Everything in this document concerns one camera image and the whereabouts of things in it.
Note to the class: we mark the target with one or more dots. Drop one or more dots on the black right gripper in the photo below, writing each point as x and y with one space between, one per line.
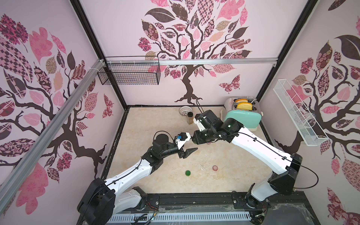
197 138

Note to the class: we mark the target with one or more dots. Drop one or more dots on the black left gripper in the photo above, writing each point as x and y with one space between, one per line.
185 153

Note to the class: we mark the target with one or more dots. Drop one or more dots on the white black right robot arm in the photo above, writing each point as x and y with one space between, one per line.
285 167

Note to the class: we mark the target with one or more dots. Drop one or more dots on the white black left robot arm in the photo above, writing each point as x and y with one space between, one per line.
104 198

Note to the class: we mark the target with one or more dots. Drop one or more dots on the brown spice jar black lid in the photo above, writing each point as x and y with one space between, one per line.
190 117

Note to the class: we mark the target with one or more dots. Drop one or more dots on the mint green Belinee toaster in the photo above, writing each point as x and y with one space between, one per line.
250 119

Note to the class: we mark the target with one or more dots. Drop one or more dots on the orange toast slice back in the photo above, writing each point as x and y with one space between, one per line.
242 100

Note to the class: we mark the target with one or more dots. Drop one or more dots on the yellow toast slice front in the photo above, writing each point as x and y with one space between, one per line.
244 106

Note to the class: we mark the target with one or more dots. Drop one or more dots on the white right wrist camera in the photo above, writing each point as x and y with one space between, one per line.
207 120

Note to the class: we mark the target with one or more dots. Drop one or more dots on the white slotted cable duct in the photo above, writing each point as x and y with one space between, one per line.
141 218

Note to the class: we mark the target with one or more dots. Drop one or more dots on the black wire wall basket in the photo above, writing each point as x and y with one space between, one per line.
131 70

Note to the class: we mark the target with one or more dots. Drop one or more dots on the aluminium rail back wall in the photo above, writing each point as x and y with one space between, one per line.
200 61

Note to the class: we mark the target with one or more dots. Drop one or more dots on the aluminium rail wall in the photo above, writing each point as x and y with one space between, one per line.
16 178
200 61

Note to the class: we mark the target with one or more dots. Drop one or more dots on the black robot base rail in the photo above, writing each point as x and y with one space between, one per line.
235 199

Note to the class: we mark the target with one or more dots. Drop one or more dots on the white wire wall shelf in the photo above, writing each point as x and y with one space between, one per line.
291 97

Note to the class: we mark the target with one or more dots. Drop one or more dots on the aluminium rail left wall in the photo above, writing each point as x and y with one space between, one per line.
16 178

